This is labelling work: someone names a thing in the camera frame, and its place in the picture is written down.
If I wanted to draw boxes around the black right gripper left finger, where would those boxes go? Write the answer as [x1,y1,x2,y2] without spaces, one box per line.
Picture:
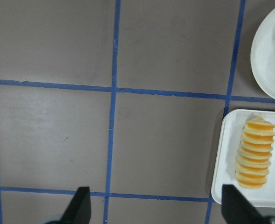
[61,187,91,224]

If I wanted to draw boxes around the cream rectangular tray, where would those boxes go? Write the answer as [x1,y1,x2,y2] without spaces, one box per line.
[211,109,275,208]

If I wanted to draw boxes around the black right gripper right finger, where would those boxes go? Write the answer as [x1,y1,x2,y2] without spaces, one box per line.
[221,184,268,224]

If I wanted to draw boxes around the cream round plate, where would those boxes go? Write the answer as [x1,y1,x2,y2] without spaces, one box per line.
[250,8,275,99]

